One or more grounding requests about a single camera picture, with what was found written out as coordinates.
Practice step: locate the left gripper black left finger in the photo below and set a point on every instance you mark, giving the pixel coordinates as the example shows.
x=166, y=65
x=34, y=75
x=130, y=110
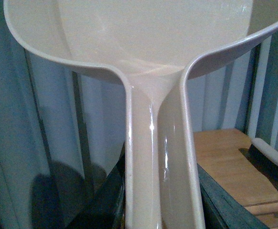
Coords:
x=106, y=209

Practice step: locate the beige hand brush black bristles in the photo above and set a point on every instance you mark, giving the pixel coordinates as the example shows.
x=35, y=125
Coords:
x=265, y=156

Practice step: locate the beige plastic dustpan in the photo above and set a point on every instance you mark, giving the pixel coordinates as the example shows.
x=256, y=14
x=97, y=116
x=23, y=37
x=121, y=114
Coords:
x=152, y=47

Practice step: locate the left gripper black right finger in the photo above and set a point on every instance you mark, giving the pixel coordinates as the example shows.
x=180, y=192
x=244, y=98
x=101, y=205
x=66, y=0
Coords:
x=221, y=210

